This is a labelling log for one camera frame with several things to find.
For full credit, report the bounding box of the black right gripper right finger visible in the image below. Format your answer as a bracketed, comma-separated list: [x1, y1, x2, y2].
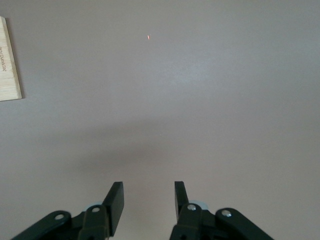
[169, 181, 276, 240]

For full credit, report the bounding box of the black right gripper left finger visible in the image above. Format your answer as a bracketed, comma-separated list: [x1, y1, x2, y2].
[11, 181, 125, 240]

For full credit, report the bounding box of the bamboo cutting board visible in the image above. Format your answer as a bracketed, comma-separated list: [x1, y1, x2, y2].
[0, 16, 23, 102]

